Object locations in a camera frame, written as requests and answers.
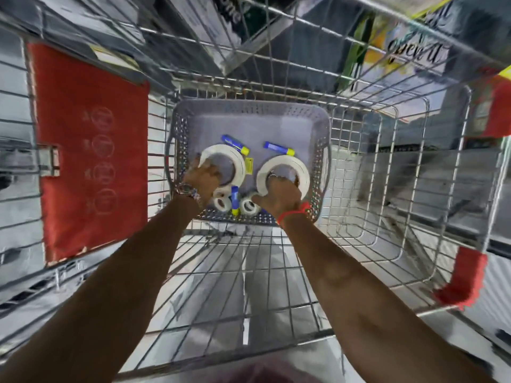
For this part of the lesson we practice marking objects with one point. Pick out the red cart seat flap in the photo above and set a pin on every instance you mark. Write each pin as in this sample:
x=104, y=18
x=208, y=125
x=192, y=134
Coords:
x=76, y=115

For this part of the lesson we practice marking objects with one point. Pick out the person's right forearm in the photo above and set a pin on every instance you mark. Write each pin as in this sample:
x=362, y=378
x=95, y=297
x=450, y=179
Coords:
x=359, y=299

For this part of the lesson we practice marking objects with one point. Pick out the grey perforated plastic basket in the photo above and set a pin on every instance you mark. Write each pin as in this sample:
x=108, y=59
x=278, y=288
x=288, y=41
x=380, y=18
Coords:
x=255, y=119

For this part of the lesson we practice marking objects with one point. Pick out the person's left forearm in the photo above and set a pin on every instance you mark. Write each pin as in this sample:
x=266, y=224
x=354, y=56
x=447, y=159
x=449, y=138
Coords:
x=107, y=291

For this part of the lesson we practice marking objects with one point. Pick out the person's right thumb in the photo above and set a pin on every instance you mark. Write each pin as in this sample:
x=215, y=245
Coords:
x=260, y=200

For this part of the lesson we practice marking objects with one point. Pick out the small clear tape roll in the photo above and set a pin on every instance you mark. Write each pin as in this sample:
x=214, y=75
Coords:
x=222, y=203
x=249, y=206

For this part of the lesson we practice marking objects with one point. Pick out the blue yellow glue stick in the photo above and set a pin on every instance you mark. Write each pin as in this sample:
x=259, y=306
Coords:
x=277, y=147
x=234, y=143
x=235, y=200

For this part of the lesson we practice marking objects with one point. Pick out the yellow green printed packaging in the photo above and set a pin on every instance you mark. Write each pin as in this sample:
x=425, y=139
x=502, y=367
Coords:
x=399, y=43

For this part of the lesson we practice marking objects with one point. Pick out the yellow paper tag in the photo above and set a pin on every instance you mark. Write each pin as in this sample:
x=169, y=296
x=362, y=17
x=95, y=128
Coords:
x=249, y=165

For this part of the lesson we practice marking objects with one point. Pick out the large white tape roll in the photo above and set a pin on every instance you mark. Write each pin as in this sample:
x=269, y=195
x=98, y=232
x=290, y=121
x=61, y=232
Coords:
x=238, y=161
x=295, y=165

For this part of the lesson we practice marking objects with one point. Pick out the person's left hand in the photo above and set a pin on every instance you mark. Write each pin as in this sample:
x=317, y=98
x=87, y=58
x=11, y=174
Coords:
x=205, y=182

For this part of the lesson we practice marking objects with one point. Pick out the person's left fingers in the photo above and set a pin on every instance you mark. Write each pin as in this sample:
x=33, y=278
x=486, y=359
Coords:
x=206, y=167

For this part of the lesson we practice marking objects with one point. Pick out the person's right hand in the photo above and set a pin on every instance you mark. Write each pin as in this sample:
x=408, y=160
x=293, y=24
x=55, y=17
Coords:
x=284, y=197

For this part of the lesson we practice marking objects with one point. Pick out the person's pink clothing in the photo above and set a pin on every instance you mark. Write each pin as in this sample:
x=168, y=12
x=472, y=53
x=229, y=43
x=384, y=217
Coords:
x=271, y=374

